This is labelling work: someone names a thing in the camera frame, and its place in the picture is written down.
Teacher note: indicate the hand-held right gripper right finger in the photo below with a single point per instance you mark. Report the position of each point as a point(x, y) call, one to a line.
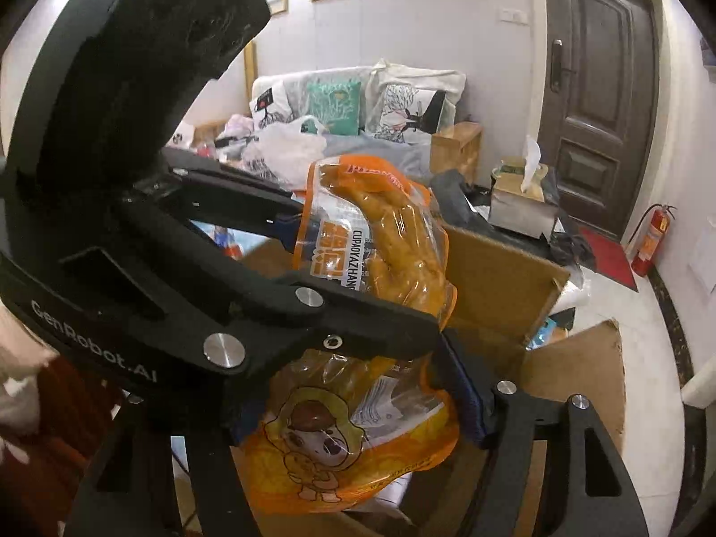
point(467, 397)

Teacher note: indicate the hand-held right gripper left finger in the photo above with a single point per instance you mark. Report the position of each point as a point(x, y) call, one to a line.
point(246, 414)

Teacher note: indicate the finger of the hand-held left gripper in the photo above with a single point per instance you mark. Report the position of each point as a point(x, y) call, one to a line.
point(288, 232)
point(313, 319)

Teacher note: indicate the orange snack packet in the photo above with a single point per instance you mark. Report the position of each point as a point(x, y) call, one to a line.
point(391, 246)

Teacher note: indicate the cardboard box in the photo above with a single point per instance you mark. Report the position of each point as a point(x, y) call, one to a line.
point(492, 285)

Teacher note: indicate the person's left forearm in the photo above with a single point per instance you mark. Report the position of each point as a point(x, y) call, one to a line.
point(17, 403)

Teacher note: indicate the white plastic bag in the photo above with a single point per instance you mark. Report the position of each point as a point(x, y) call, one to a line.
point(285, 145)

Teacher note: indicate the grey sofa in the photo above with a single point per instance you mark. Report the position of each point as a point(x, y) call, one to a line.
point(380, 159)

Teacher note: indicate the white cushion with red print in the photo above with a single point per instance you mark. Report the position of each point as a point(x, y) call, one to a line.
point(268, 103)

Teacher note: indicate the teal cushion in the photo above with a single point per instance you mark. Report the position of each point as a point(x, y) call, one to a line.
point(333, 106)

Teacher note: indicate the white packaging bag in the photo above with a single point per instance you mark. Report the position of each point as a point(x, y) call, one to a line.
point(573, 293)

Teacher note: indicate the white tote bag cushion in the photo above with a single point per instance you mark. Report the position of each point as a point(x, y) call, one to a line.
point(403, 106)

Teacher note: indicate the wooden side table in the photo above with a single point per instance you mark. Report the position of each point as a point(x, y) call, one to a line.
point(453, 151)

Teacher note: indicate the tissue box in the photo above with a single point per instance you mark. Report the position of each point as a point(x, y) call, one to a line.
point(520, 212)

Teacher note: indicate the red doormat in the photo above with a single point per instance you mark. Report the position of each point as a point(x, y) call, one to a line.
point(607, 260)

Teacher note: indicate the red fire extinguisher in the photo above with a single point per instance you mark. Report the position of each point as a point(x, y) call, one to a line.
point(649, 240)

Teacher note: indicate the dark brown door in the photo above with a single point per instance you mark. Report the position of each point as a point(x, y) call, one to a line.
point(604, 95)

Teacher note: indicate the white light switch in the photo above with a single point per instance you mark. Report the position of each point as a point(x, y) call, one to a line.
point(514, 15)

